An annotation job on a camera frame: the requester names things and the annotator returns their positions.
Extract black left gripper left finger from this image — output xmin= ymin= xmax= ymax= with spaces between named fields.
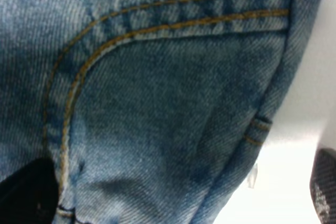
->
xmin=1 ymin=158 xmax=58 ymax=223

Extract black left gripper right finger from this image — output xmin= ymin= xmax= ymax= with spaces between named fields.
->
xmin=310 ymin=148 xmax=335 ymax=224

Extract children's blue denim shorts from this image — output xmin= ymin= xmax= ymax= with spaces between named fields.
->
xmin=1 ymin=0 xmax=321 ymax=223

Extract clear tape piece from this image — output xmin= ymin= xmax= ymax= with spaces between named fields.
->
xmin=247 ymin=163 xmax=258 ymax=189

